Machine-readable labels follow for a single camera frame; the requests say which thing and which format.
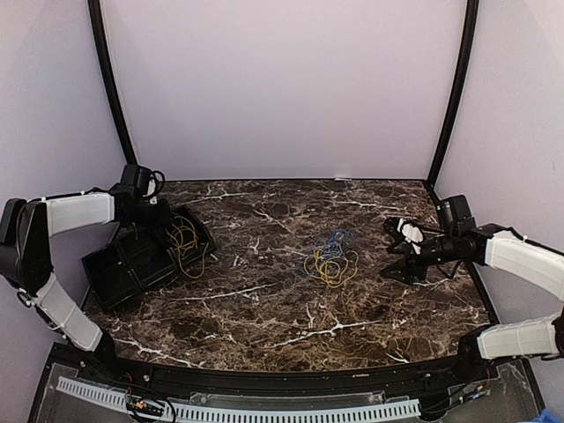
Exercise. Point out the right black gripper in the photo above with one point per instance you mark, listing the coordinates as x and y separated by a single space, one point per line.
407 266

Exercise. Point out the left black frame post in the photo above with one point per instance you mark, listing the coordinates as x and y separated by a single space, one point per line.
108 78

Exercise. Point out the blue object at corner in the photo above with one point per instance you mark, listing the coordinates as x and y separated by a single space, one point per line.
546 416

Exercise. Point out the white slotted cable duct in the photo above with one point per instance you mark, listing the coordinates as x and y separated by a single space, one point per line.
224 408

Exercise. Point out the right black frame post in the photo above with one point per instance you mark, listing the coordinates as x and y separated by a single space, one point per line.
456 92

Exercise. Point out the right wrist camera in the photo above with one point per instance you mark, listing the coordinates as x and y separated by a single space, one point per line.
401 229

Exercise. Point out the black frame post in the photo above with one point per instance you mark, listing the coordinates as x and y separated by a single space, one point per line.
108 78
456 92

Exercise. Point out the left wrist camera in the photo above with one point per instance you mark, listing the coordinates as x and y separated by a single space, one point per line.
155 185

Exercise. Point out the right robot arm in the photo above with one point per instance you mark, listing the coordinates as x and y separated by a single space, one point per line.
459 239

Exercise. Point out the black front rail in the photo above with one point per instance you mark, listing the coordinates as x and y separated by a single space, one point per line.
427 378

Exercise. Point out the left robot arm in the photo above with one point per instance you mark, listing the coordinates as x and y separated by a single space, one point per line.
30 228

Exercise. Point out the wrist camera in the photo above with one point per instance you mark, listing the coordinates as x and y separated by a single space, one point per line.
401 229
155 185

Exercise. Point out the black compartment tray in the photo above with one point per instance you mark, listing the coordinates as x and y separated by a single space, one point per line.
136 261

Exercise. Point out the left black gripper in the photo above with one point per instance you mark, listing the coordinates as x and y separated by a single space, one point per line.
165 217

